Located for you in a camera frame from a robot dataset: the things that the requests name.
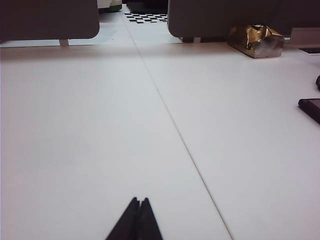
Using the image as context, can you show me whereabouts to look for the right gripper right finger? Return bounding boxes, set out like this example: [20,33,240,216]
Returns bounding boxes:
[136,196,164,240]

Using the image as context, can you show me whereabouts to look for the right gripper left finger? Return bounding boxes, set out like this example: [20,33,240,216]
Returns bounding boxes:
[104,196,142,240]

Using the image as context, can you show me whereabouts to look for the black flat device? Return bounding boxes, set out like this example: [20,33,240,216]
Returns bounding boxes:
[298,98,320,124]

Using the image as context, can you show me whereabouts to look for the black white checkerboard sheet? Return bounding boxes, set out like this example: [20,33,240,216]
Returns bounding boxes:
[124,12,169,25]

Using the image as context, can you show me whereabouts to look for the gold foil wrapped box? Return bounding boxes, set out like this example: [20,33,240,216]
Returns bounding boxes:
[227,24,285,59]

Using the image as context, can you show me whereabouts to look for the wide beige desk divider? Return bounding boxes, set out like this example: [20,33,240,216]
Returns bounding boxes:
[0,0,101,43]

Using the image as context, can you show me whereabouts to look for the green white object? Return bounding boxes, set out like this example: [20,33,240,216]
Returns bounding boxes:
[98,0,123,13]

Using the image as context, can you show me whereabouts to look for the desk cable hatch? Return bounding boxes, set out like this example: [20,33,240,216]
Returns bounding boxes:
[298,47,320,57]

